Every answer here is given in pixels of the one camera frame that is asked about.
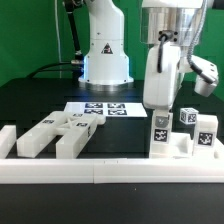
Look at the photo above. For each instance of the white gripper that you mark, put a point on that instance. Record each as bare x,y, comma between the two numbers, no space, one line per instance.
160,89

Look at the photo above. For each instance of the white chair seat plate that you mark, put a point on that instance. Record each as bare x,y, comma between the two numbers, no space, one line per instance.
181,146

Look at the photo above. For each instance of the white chair back frame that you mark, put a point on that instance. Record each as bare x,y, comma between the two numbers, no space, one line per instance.
74,130

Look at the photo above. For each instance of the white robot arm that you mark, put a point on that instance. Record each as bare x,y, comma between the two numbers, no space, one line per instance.
171,28

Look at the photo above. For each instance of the white marker sheet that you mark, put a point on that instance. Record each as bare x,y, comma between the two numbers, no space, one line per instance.
109,109

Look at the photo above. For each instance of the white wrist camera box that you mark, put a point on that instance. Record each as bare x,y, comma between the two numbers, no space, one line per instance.
207,76

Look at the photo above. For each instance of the white U-shaped fence frame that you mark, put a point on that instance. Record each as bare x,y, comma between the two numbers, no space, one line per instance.
38,171

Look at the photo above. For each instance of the black camera stand pole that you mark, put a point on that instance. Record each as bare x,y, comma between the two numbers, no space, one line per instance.
70,6

